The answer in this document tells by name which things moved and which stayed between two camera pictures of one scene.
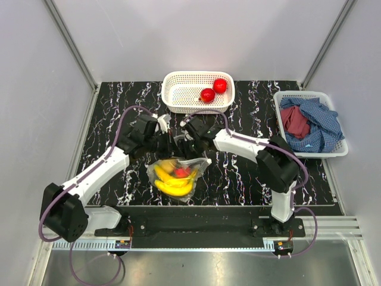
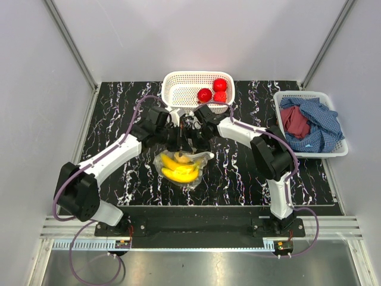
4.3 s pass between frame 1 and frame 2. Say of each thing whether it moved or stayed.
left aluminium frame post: stayed
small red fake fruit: moved
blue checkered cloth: stayed
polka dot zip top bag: moved
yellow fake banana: moved
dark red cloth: stayed
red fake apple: stayed
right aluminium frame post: stayed
